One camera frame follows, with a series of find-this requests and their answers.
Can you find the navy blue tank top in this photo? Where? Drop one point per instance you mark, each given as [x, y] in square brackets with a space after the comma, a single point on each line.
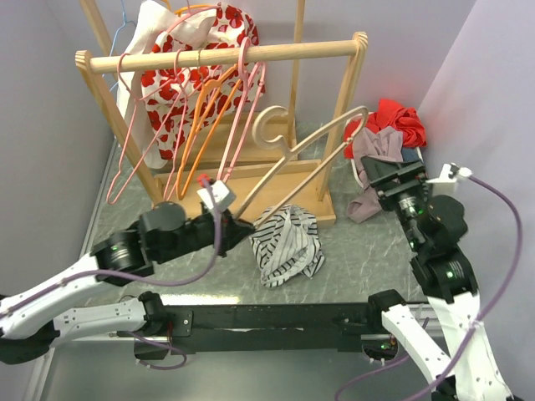
[410, 154]

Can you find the white black striped tank top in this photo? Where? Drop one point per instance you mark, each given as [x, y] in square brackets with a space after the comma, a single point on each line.
[287, 245]

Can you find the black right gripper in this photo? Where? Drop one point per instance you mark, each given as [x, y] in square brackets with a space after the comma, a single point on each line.
[379, 170]

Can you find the pink plastic hanger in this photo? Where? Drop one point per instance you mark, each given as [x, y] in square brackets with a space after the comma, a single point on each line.
[248, 78]

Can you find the white garment behind rack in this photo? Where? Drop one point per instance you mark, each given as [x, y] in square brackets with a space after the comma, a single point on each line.
[153, 18]

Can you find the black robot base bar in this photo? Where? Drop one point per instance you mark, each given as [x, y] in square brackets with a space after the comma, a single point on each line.
[343, 327]

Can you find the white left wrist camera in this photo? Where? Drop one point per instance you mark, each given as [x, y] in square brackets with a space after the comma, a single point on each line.
[215, 195]

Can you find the wooden clothes rack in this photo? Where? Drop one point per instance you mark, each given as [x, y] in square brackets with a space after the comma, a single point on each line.
[314, 197]

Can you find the beige wooden hanger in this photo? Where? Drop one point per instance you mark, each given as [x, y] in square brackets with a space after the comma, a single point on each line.
[288, 153]

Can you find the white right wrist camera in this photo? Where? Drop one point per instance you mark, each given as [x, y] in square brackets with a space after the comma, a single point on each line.
[447, 181]

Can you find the orange hanger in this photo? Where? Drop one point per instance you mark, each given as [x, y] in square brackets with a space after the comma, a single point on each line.
[208, 113]

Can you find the red floral white dress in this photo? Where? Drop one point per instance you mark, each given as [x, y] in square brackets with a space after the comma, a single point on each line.
[224, 26]

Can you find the pale pink tank top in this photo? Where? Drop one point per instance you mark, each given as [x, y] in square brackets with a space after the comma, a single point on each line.
[365, 205]

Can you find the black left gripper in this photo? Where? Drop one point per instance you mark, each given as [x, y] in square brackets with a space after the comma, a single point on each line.
[232, 230]

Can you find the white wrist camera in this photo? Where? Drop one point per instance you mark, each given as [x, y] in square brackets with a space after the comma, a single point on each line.
[447, 181]
[215, 195]

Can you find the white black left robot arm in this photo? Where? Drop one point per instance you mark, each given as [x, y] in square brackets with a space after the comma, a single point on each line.
[48, 315]

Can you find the white perforated plastic basket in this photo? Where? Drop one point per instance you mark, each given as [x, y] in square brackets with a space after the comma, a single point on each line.
[385, 145]

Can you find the red tank top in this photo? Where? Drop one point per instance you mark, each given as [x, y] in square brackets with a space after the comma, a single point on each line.
[390, 113]

